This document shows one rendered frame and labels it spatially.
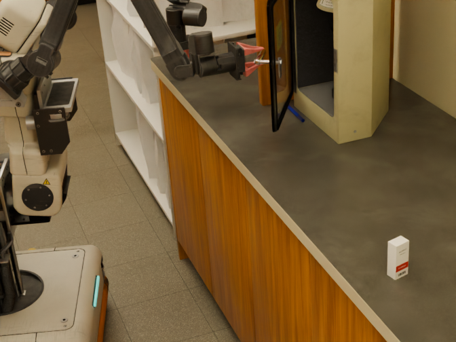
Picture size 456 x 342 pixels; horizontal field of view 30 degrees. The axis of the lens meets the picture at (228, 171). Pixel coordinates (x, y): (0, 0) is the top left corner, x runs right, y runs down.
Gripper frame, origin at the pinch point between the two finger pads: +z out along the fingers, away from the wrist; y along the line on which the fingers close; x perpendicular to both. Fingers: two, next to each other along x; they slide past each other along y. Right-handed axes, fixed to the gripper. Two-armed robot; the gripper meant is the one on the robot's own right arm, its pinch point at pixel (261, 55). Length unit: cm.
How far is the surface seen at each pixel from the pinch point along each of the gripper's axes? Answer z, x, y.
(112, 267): -39, 90, -120
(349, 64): 20.2, -17.0, -1.1
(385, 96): 38.8, -5.9, -18.9
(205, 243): -10, 40, -87
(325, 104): 18.6, -4.5, -18.1
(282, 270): -10, -34, -52
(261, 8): 8.9, 20.0, 7.4
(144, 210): -13, 131, -120
